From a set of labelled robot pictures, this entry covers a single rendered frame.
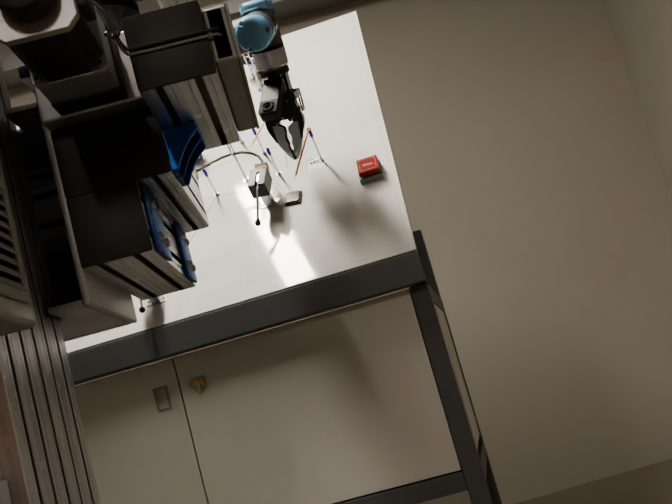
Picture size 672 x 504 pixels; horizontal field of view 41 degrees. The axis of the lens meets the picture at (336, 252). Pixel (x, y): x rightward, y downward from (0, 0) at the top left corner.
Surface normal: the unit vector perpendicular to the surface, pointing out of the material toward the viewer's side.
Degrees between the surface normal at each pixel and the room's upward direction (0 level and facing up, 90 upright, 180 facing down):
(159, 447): 90
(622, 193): 90
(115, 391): 90
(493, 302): 90
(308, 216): 53
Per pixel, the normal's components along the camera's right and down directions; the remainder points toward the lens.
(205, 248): -0.29, -0.66
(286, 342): -0.17, -0.11
